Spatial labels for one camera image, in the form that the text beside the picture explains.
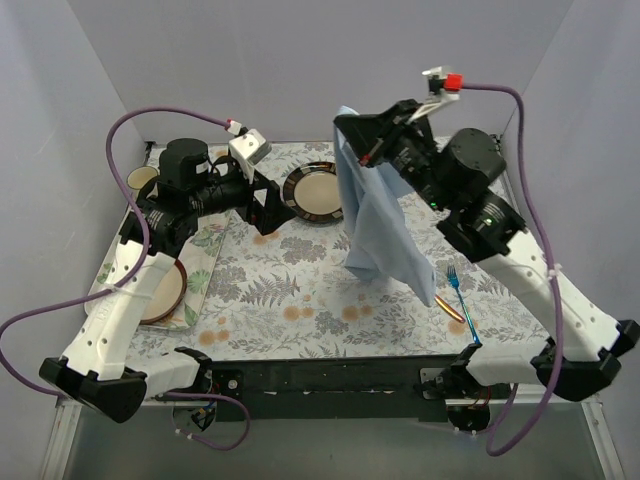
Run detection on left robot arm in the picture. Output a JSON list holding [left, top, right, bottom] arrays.
[[39, 129, 295, 423]]

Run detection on cream mug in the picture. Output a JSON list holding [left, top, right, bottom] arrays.
[[126, 166, 159, 192]]

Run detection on dark rimmed dinner plate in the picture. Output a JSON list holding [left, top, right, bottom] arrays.
[[282, 161, 343, 224]]

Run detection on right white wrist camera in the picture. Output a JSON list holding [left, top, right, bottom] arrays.
[[407, 66, 463, 124]]

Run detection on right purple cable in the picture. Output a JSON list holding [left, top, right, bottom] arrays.
[[460, 82, 563, 457]]

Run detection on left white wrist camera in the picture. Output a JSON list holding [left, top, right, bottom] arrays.
[[228, 129, 271, 184]]

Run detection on red rimmed plate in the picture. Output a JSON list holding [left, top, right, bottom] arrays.
[[140, 260, 187, 325]]

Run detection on floral tablecloth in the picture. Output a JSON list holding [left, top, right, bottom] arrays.
[[89, 135, 559, 359]]

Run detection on light blue cloth napkin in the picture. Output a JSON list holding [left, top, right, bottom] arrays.
[[333, 128, 436, 307]]

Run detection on purple cable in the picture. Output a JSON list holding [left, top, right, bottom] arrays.
[[460, 82, 563, 457], [0, 106, 251, 449]]

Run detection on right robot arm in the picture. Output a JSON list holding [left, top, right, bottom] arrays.
[[334, 100, 639, 401]]

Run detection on floral white tray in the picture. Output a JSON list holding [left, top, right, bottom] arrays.
[[83, 207, 232, 335]]

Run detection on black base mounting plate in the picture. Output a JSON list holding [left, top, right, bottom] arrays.
[[154, 357, 513, 424]]

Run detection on iridescent gold knife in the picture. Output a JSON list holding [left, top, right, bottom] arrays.
[[434, 295, 466, 323]]

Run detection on blue metal fork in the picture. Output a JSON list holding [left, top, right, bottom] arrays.
[[446, 265, 481, 345]]

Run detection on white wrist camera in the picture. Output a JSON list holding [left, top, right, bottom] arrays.
[[228, 129, 271, 184], [407, 66, 463, 124]]

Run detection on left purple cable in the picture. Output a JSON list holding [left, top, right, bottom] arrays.
[[0, 106, 251, 449]]

